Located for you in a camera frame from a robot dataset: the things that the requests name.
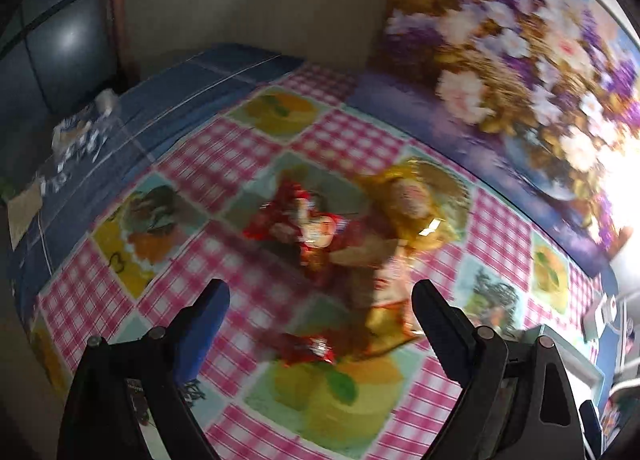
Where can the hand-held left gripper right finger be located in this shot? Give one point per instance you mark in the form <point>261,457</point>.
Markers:
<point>435,315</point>

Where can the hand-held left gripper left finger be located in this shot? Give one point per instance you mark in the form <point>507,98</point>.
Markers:
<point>205,325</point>

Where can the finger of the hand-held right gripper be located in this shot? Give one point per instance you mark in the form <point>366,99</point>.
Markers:
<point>590,422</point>

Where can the white tray with teal rim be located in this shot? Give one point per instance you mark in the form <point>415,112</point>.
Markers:
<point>582,380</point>

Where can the orange snack packet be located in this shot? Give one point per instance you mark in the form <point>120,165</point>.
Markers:
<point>385,290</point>

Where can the orange red candy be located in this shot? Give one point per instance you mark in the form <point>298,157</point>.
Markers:
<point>305,347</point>

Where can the yellow pastry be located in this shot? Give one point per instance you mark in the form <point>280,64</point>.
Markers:
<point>415,200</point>

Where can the red candy wrapper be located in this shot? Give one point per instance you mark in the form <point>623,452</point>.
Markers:
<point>270,217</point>

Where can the red candy with face print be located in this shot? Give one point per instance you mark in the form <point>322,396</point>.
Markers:
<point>320,232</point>

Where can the white power adapter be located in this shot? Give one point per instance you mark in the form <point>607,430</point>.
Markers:
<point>602,315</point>

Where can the pink checkered tablecloth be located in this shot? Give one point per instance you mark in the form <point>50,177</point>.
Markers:
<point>225,160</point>

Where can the beige paper piece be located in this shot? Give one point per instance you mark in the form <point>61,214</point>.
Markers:
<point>25,212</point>

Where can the crumpled silver wrapper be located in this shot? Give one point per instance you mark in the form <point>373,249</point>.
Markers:
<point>80,135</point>

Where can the blue plaid cloth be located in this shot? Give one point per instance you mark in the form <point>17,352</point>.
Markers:
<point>165,90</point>

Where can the floral painting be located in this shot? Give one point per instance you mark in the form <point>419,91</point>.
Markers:
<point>500,40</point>

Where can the dark grey appliance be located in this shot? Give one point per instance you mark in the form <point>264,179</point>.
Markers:
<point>65,40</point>

